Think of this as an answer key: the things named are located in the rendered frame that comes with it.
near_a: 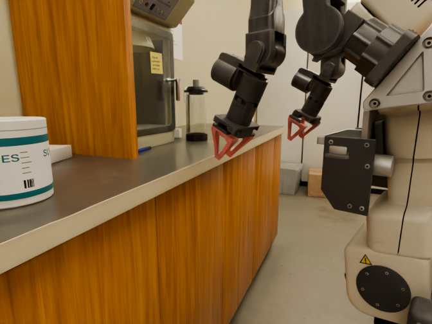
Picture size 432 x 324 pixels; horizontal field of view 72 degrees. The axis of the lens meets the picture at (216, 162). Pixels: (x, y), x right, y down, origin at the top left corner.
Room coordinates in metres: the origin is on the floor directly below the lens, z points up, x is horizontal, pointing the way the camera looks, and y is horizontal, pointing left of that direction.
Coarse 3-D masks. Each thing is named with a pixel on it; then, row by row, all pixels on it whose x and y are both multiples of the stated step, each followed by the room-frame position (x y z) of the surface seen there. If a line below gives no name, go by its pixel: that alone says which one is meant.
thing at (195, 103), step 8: (192, 96) 1.33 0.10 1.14; (200, 96) 1.34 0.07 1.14; (192, 104) 1.33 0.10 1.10; (200, 104) 1.34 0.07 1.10; (192, 112) 1.33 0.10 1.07; (200, 112) 1.34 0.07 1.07; (192, 120) 1.33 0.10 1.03; (200, 120) 1.34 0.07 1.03; (192, 128) 1.33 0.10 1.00; (200, 128) 1.34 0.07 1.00
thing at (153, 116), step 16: (144, 32) 1.13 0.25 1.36; (160, 32) 1.22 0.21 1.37; (144, 48) 1.12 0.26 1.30; (160, 48) 1.22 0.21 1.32; (144, 64) 1.12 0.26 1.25; (144, 80) 1.12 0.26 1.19; (160, 80) 1.21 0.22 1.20; (144, 96) 1.11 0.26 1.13; (160, 96) 1.21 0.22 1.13; (144, 112) 1.11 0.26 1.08; (160, 112) 1.20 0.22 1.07; (144, 128) 1.10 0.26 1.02; (160, 128) 1.20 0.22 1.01
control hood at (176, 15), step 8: (184, 0) 1.22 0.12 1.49; (192, 0) 1.25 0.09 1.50; (136, 8) 1.06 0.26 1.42; (176, 8) 1.22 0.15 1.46; (184, 8) 1.25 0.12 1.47; (144, 16) 1.13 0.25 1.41; (152, 16) 1.15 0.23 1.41; (168, 16) 1.22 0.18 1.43; (176, 16) 1.25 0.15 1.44; (168, 24) 1.26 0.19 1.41; (176, 24) 1.29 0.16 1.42
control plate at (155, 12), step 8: (136, 0) 1.04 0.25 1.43; (144, 0) 1.06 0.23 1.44; (152, 0) 1.09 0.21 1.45; (160, 0) 1.12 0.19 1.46; (168, 0) 1.15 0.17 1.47; (176, 0) 1.18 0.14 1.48; (144, 8) 1.09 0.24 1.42; (160, 8) 1.15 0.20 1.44; (168, 8) 1.18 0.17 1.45; (160, 16) 1.18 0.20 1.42
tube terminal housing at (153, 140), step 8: (136, 16) 1.11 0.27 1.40; (152, 24) 1.20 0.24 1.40; (160, 24) 1.24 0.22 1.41; (144, 136) 1.12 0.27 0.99; (152, 136) 1.17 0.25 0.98; (160, 136) 1.22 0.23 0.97; (168, 136) 1.27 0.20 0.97; (144, 144) 1.12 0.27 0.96; (152, 144) 1.17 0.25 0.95; (160, 144) 1.22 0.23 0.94
